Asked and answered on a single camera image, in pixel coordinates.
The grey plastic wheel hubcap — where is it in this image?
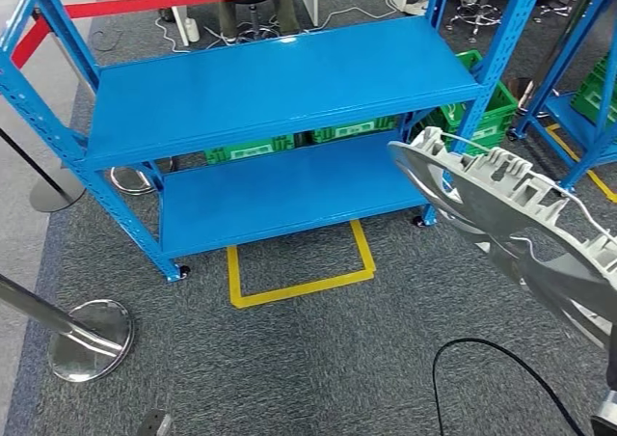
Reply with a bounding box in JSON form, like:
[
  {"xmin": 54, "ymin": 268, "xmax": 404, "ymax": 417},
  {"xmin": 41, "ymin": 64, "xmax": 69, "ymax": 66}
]
[{"xmin": 388, "ymin": 125, "xmax": 617, "ymax": 352}]

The chrome stanchion with mirror base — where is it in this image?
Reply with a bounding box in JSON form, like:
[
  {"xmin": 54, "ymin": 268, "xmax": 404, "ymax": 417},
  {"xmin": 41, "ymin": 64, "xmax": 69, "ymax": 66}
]
[{"xmin": 0, "ymin": 273, "xmax": 135, "ymax": 385}]

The black robot tether cable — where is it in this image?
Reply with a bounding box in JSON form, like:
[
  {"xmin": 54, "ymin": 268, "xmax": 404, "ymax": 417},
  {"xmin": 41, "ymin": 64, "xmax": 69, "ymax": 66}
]
[{"xmin": 431, "ymin": 338, "xmax": 588, "ymax": 436}]

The green plastic crate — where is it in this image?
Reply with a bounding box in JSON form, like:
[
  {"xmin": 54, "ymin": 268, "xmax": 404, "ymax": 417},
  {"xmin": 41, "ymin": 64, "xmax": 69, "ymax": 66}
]
[
  {"xmin": 204, "ymin": 133, "xmax": 296, "ymax": 167},
  {"xmin": 570, "ymin": 54, "xmax": 617, "ymax": 129},
  {"xmin": 422, "ymin": 49, "xmax": 520, "ymax": 157}
]

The blue metal shelf rack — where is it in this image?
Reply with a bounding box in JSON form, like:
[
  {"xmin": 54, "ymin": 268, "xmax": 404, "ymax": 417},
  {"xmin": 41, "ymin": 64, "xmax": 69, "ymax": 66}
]
[
  {"xmin": 0, "ymin": 0, "xmax": 551, "ymax": 285},
  {"xmin": 509, "ymin": 0, "xmax": 617, "ymax": 193}
]

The dark chrome barrier post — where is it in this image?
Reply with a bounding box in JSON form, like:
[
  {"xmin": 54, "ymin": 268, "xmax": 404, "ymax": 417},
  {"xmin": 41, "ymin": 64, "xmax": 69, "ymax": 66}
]
[{"xmin": 109, "ymin": 156, "xmax": 175, "ymax": 198}]

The black stanchion with dark base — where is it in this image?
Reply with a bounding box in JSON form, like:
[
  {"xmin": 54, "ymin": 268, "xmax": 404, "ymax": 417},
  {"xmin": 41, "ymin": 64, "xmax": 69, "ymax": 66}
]
[{"xmin": 0, "ymin": 127, "xmax": 87, "ymax": 215}]

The black stool with chrome base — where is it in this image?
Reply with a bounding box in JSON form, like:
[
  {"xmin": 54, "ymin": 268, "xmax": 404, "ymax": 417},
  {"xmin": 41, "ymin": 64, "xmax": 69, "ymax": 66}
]
[{"xmin": 219, "ymin": 0, "xmax": 284, "ymax": 42}]

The yellow floor tape square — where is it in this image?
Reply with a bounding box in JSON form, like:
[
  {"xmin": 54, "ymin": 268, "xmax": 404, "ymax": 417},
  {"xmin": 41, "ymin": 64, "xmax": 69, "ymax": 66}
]
[{"xmin": 226, "ymin": 218, "xmax": 378, "ymax": 311}]

